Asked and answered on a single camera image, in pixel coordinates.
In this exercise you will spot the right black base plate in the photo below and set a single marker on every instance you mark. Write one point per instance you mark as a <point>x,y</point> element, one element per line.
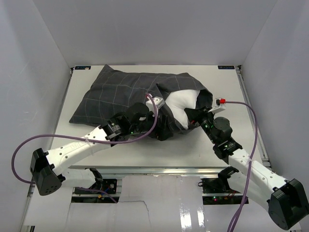
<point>214,192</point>

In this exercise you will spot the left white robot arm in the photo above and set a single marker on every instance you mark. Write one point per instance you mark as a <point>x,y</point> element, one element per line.
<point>52,170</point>

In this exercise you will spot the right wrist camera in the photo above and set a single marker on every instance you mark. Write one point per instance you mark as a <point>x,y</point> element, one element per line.
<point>220,105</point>

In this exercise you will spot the left blue corner label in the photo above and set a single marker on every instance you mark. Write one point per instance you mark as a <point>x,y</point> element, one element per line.
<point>82,67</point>

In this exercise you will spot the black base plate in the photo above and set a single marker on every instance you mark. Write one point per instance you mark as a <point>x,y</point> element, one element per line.
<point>214,192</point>
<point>107,192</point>

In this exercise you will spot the blue corner label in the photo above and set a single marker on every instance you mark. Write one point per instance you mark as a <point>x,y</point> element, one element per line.
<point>226,67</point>
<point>82,67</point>

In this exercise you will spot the dark grey checked pillowcase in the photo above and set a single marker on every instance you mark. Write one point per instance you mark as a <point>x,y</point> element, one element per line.
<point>115,91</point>

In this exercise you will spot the aluminium front rail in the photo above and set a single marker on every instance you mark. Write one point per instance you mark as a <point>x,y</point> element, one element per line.
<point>199,171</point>

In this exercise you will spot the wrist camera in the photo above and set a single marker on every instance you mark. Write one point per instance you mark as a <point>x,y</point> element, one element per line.
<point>220,105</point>
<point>151,102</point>

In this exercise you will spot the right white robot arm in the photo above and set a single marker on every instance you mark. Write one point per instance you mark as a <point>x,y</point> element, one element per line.
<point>284,200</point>

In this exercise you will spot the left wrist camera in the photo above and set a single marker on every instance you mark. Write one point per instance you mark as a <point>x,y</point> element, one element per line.
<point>151,102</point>

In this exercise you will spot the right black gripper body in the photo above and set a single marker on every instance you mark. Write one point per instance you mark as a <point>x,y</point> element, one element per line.
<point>205,119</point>

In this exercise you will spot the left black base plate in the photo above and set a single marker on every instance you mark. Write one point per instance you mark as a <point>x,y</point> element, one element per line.
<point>107,192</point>

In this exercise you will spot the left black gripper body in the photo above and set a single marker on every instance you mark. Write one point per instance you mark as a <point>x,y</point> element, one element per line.
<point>147,126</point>

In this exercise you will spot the right blue corner label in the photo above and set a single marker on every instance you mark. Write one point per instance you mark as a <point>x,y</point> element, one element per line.
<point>226,67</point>

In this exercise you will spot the white pillow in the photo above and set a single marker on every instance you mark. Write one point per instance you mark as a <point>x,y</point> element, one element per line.
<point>179,100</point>

